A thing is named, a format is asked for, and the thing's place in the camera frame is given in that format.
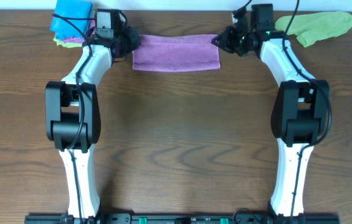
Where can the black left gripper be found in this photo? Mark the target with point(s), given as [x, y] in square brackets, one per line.
[131, 40]

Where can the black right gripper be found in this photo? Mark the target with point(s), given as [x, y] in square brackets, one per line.
[230, 38]

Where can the purple microfiber cloth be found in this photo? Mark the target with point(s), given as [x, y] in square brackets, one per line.
[188, 53]

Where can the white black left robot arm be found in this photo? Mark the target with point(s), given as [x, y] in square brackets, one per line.
[73, 121]

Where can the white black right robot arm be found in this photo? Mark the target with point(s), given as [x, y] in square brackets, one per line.
[300, 117]

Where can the folded purple cloth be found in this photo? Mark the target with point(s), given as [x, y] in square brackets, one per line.
[70, 35]

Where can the folded green cloth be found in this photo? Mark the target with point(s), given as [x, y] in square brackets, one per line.
[66, 44]

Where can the folded blue cloth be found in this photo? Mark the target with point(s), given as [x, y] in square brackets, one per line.
[74, 18]

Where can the green microfiber cloth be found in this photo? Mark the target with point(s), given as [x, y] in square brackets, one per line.
[310, 28]

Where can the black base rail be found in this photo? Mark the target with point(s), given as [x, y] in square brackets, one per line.
[239, 218]

